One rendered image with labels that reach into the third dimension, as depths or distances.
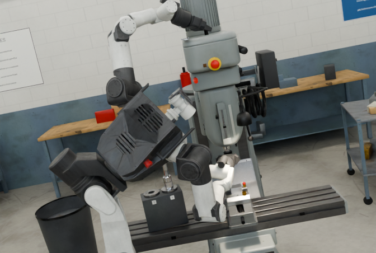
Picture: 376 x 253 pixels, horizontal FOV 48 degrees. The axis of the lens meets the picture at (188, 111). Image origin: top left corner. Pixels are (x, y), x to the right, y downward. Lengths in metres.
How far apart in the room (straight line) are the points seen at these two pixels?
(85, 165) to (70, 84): 4.95
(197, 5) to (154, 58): 4.11
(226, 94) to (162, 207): 0.70
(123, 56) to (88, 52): 4.69
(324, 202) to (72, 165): 1.33
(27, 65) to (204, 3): 4.76
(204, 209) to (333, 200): 0.84
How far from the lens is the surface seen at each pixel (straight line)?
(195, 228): 2.33
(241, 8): 6.47
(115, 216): 1.82
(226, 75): 2.10
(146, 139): 1.63
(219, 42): 1.99
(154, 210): 2.34
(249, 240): 2.36
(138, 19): 1.99
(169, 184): 2.34
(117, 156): 1.68
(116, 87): 1.81
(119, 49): 1.89
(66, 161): 1.77
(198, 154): 1.72
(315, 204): 2.40
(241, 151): 2.71
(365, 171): 4.32
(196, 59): 1.99
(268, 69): 2.46
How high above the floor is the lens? 1.95
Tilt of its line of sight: 11 degrees down
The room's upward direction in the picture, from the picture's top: 11 degrees counter-clockwise
